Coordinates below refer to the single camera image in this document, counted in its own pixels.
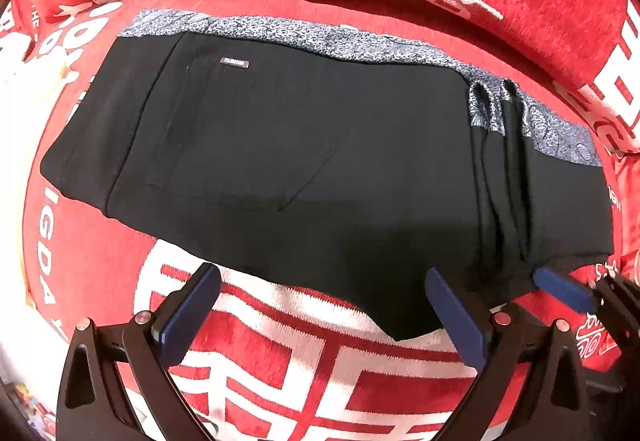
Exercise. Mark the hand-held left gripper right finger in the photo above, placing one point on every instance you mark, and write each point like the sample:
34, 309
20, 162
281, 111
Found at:
457, 321

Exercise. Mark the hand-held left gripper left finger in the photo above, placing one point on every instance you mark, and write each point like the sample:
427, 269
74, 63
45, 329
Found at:
190, 316

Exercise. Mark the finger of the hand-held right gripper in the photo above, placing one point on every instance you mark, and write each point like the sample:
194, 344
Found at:
565, 290

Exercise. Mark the black pants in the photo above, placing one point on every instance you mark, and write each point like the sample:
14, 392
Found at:
300, 146

